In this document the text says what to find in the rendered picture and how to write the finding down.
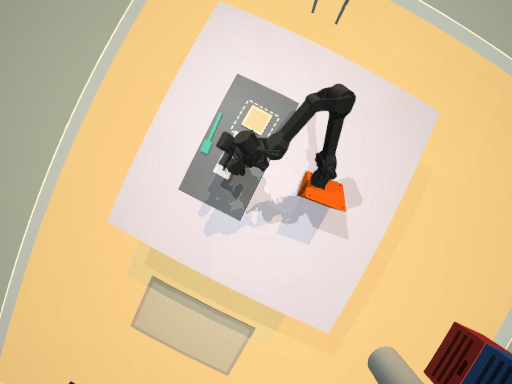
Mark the grey rectangular mat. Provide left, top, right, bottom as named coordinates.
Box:
left=178, top=73, right=299, bottom=221

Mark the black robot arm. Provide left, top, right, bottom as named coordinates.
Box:
left=226, top=83, right=356, bottom=190

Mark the peach square tile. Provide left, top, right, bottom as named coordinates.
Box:
left=241, top=105, right=273, bottom=136

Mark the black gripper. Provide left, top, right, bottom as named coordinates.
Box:
left=216, top=132, right=246, bottom=163

